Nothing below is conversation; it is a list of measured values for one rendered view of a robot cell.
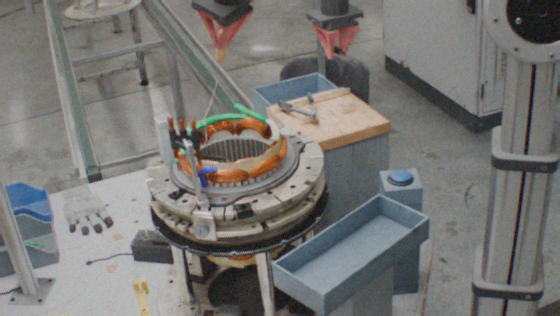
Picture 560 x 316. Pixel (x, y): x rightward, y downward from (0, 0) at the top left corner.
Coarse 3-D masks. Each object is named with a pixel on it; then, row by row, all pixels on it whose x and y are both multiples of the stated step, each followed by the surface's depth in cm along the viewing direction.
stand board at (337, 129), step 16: (352, 96) 150; (272, 112) 146; (288, 112) 145; (320, 112) 144; (336, 112) 143; (352, 112) 143; (368, 112) 142; (304, 128) 138; (320, 128) 138; (336, 128) 137; (352, 128) 137; (368, 128) 137; (384, 128) 138; (320, 144) 133; (336, 144) 135
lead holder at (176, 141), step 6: (174, 132) 107; (180, 132) 106; (186, 132) 107; (192, 132) 106; (198, 132) 106; (174, 138) 107; (180, 138) 107; (186, 138) 107; (192, 138) 107; (198, 138) 107; (174, 144) 108; (180, 144) 107; (198, 144) 107
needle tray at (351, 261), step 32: (352, 224) 113; (384, 224) 115; (416, 224) 111; (288, 256) 103; (320, 256) 109; (352, 256) 108; (384, 256) 103; (288, 288) 101; (320, 288) 102; (352, 288) 100; (384, 288) 109
